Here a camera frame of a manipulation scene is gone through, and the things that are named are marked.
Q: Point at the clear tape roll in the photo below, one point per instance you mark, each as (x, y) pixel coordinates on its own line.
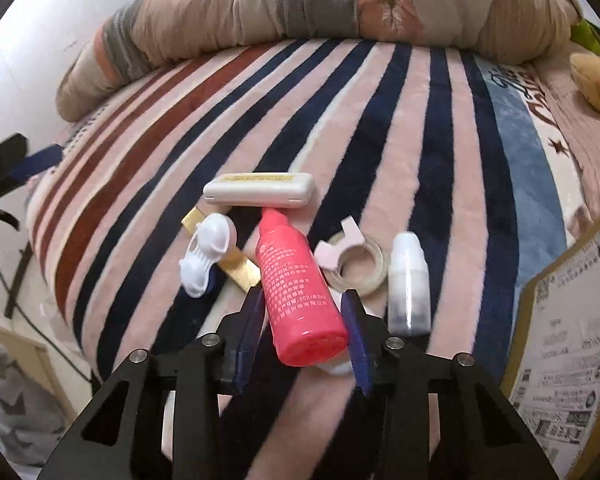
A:
(363, 268)

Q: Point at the green plush toy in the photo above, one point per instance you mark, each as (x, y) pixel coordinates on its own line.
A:
(586, 36)

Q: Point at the pink red bottle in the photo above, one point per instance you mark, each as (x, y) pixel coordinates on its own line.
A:
(306, 324)

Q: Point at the rolled striped duvet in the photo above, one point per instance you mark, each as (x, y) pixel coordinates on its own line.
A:
(145, 35)

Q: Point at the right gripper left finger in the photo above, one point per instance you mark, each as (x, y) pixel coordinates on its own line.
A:
(157, 417)

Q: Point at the striped fleece blanket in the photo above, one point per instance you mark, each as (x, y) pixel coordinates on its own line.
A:
(467, 154)

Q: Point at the white spray bottle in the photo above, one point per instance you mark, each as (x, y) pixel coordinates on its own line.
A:
(409, 302)

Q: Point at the pink tape dispenser clip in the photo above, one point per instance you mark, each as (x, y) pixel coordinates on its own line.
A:
(329, 254)

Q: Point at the cream rectangular case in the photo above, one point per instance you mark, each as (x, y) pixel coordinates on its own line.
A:
(287, 190)

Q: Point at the pink ribbed pillow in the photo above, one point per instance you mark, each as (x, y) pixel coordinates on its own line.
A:
(578, 121)

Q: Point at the cardboard box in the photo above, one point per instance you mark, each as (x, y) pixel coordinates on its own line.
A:
(552, 377)

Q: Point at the tan plush toy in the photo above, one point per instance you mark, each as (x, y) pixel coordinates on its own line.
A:
(585, 71)

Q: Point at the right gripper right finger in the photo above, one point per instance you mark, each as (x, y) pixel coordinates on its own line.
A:
(443, 418)

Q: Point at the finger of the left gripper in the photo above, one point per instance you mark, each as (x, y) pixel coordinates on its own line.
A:
(37, 163)

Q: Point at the gold rectangular bar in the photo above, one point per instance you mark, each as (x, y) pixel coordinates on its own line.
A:
(236, 265)

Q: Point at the white contact lens case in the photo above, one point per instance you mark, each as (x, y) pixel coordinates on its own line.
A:
(214, 236)

